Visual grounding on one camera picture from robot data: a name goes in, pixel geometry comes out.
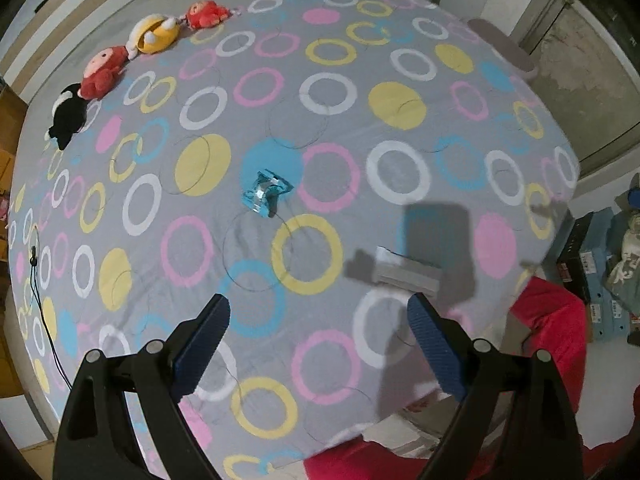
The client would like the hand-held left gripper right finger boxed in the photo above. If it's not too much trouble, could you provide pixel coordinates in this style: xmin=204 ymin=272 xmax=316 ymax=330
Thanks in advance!
xmin=406 ymin=292 xmax=586 ymax=480

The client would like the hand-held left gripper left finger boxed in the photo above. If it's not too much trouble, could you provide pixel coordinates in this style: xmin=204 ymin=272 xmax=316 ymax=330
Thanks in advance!
xmin=52 ymin=294 xmax=232 ymax=480

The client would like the white paper box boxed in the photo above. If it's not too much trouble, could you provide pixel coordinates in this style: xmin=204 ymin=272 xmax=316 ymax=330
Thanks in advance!
xmin=372 ymin=246 xmax=443 ymax=295

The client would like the white red-print plastic bag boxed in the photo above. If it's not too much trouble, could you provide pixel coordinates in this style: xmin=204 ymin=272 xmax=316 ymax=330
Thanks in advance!
xmin=370 ymin=400 xmax=462 ymax=461

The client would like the blue clear plastic wrapper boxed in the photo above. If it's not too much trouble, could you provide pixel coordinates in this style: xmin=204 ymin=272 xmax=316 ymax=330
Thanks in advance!
xmin=241 ymin=169 xmax=295 ymax=219

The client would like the person's right red trouser leg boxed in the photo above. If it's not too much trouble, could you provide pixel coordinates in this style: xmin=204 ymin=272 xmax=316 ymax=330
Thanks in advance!
xmin=510 ymin=276 xmax=640 ymax=480

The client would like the person's red trouser leg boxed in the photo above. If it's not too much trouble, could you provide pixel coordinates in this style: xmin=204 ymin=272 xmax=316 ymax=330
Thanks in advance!
xmin=510 ymin=276 xmax=640 ymax=480
xmin=304 ymin=432 xmax=442 ymax=480

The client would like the person's left red trouser leg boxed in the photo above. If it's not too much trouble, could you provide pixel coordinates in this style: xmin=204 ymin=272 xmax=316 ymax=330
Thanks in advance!
xmin=304 ymin=432 xmax=442 ymax=480

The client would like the black shoe box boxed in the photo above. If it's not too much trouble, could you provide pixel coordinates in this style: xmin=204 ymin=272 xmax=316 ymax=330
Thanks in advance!
xmin=555 ymin=212 xmax=597 ymax=302

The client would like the stack of blue boxes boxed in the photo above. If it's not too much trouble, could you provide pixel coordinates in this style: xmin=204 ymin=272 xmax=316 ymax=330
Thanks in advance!
xmin=580 ymin=207 xmax=632 ymax=342

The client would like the pile of clothes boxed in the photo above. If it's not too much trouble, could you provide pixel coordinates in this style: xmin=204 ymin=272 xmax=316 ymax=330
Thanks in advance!
xmin=602 ymin=172 xmax=640 ymax=306

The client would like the black and white plush toy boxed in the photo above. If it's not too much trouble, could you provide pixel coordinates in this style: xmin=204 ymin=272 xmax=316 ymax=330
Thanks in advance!
xmin=45 ymin=82 xmax=89 ymax=151

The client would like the yellow wooden cabinet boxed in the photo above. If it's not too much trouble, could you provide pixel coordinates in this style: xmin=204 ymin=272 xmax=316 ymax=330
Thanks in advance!
xmin=0 ymin=85 xmax=29 ymax=221

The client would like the large red plush doll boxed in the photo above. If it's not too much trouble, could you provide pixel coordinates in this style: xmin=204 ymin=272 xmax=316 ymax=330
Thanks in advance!
xmin=80 ymin=45 xmax=129 ymax=101

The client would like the grey stool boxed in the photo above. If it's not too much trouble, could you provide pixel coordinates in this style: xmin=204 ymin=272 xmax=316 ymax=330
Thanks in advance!
xmin=467 ymin=17 xmax=539 ymax=74

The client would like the round yellow plush toy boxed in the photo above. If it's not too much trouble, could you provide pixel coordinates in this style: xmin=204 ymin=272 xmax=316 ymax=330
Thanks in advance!
xmin=125 ymin=15 xmax=181 ymax=56

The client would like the small red plush doll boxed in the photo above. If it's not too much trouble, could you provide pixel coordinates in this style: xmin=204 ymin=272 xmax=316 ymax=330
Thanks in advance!
xmin=185 ymin=1 xmax=234 ymax=30

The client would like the black cable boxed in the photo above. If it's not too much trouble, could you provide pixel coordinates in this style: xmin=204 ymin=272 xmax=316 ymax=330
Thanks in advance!
xmin=27 ymin=225 xmax=71 ymax=392

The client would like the grey ring-patterned bed sheet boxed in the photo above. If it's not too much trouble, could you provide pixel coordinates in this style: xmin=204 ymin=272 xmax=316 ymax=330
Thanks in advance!
xmin=7 ymin=0 xmax=582 ymax=480

